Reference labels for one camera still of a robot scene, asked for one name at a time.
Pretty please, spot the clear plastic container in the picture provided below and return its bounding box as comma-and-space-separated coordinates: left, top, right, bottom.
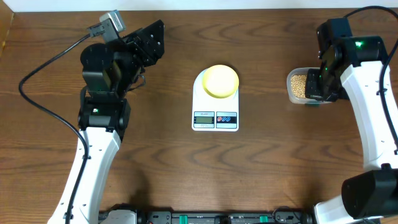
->
287, 67, 325, 105

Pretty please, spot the white digital kitchen scale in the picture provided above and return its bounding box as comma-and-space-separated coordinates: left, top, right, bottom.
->
192, 68, 239, 132

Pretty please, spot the yellow bowl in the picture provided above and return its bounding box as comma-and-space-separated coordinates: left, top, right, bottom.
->
201, 65, 239, 99

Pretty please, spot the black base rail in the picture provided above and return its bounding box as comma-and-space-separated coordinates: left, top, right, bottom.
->
99, 203, 315, 224

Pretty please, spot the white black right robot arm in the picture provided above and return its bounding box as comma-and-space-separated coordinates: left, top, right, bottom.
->
305, 18, 397, 223

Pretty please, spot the green tape strip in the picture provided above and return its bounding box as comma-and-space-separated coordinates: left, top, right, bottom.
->
305, 103, 321, 108

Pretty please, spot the soybeans pile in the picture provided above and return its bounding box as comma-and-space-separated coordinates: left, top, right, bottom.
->
290, 75, 307, 98

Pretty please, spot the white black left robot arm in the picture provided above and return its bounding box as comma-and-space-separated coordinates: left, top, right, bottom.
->
49, 19, 165, 223

